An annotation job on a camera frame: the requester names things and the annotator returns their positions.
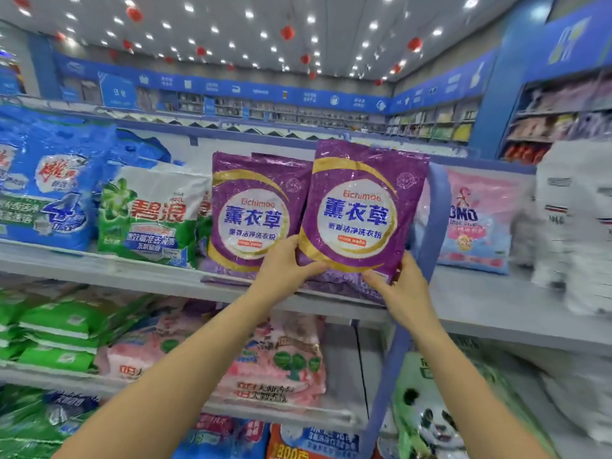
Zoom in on person's right hand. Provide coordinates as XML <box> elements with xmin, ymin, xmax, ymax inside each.
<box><xmin>363</xmin><ymin>251</ymin><xmax>441</xmax><ymax>335</ymax></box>

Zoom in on person's left hand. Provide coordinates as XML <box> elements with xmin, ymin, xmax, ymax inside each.
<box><xmin>247</xmin><ymin>234</ymin><xmax>331</xmax><ymax>312</ymax></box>

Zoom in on pile of pink detergent bags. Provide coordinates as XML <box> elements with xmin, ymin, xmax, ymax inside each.
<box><xmin>96</xmin><ymin>301</ymin><xmax>331</xmax><ymax>407</ymax></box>

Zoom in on grey shelf with blue frame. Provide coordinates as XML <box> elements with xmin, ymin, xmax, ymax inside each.
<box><xmin>0</xmin><ymin>95</ymin><xmax>612</xmax><ymax>459</ymax></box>

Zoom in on pink detergent bag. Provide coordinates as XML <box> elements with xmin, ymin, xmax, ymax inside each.
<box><xmin>435</xmin><ymin>167</ymin><xmax>533</xmax><ymax>275</ymax></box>

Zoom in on panda green detergent bag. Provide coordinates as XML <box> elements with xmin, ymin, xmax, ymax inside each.
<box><xmin>387</xmin><ymin>344</ymin><xmax>612</xmax><ymax>459</ymax></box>

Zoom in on white green detergent bag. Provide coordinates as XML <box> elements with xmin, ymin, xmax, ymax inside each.
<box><xmin>98</xmin><ymin>165</ymin><xmax>214</xmax><ymax>268</ymax></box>

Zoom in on plain blue detergent bag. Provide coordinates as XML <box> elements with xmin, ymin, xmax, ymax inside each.
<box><xmin>172</xmin><ymin>411</ymin><xmax>273</xmax><ymax>459</ymax></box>

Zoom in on stack of green bags below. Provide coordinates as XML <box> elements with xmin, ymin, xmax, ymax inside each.
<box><xmin>0</xmin><ymin>286</ymin><xmax>154</xmax><ymax>374</ymax></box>

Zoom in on person's left forearm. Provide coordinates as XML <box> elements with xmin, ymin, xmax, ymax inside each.
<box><xmin>52</xmin><ymin>301</ymin><xmax>288</xmax><ymax>459</ymax></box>

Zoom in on person's right forearm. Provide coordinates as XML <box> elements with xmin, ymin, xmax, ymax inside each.
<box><xmin>402</xmin><ymin>320</ymin><xmax>556</xmax><ymax>459</ymax></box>

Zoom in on hanging red lanterns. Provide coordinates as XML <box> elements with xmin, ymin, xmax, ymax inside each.
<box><xmin>10</xmin><ymin>0</ymin><xmax>424</xmax><ymax>77</ymax></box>

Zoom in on blue aisle sign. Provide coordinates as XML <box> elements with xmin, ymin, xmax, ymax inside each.
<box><xmin>99</xmin><ymin>73</ymin><xmax>141</xmax><ymax>111</ymax></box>

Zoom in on ceiling spotlights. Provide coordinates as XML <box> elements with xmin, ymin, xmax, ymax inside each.
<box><xmin>14</xmin><ymin>0</ymin><xmax>479</xmax><ymax>68</ymax></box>

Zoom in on blue sign with utensil icons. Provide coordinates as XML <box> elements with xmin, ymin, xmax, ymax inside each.
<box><xmin>528</xmin><ymin>0</ymin><xmax>612</xmax><ymax>84</ymax></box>

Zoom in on far wall racks with goods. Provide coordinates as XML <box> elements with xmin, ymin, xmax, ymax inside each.
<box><xmin>57</xmin><ymin>76</ymin><xmax>479</xmax><ymax>144</ymax></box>

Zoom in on blue wall sign band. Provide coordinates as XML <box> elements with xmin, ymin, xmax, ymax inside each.
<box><xmin>52</xmin><ymin>50</ymin><xmax>499</xmax><ymax>115</ymax></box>

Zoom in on wall rack with pink goods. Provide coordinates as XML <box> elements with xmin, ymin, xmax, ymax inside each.
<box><xmin>497</xmin><ymin>71</ymin><xmax>612</xmax><ymax>168</ymax></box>

